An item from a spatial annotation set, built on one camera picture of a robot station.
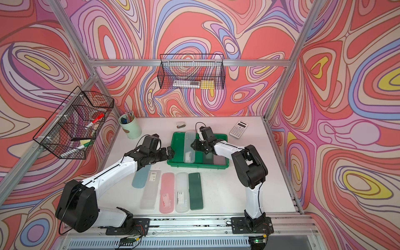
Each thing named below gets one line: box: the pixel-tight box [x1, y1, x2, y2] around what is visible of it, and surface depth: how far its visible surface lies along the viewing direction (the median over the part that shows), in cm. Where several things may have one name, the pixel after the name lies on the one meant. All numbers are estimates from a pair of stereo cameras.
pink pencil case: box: [159, 172, 175, 215], surface depth 84 cm
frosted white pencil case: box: [183, 130, 196, 164], surface depth 98 cm
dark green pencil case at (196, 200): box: [188, 172, 204, 211], surface depth 84 cm
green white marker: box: [59, 141, 93, 158], surface depth 73 cm
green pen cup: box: [118, 110, 143, 140], surface depth 103 cm
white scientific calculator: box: [229, 120, 249, 140], surface depth 113 cm
